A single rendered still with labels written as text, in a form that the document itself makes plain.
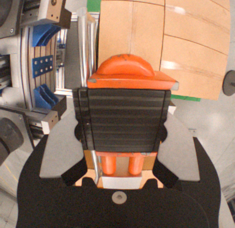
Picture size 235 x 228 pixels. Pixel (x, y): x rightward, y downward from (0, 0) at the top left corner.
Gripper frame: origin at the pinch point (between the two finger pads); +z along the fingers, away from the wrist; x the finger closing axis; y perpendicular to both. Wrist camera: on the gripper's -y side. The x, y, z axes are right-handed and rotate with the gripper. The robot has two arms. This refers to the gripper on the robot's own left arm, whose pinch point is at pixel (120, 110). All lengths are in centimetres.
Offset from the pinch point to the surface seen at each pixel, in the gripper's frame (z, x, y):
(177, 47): 67, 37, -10
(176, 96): 121, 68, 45
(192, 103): 121, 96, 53
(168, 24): 68, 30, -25
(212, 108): 121, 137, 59
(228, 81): 119, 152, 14
